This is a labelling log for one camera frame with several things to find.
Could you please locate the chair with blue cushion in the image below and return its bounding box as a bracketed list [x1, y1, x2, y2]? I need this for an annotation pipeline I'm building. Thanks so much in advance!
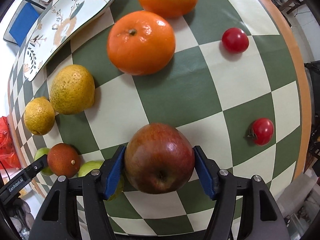
[3, 0, 45, 47]

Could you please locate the red plastic bag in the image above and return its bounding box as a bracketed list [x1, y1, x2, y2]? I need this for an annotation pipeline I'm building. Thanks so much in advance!
[0, 116, 21, 169]

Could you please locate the small yellow lemon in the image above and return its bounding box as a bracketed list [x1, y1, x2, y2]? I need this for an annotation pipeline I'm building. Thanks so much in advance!
[23, 96, 55, 135]

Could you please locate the large yellow lemon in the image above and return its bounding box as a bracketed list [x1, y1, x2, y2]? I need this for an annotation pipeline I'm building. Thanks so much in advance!
[49, 64, 95, 115]

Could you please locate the green apple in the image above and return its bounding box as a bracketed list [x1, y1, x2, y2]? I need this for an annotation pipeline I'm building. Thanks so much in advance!
[34, 147, 53, 176]
[78, 160, 125, 201]

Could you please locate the red cherry tomato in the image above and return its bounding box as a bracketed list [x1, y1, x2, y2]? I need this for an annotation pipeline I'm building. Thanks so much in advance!
[222, 28, 249, 54]

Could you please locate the dark red-orange fruit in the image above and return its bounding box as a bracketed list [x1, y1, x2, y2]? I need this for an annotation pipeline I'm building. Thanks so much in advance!
[47, 143, 81, 178]

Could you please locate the red tomato with stem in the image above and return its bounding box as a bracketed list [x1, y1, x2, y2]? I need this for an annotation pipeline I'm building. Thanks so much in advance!
[247, 118, 274, 146]

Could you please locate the floral ceramic plate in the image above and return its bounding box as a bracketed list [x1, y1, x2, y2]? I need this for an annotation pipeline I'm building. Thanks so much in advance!
[22, 0, 114, 81]

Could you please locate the green checkered tablecloth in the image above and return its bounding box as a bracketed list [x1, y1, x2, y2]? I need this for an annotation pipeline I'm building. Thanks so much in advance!
[7, 0, 313, 237]

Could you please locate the red apple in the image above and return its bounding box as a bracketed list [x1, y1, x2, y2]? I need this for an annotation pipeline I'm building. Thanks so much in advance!
[124, 123, 195, 194]

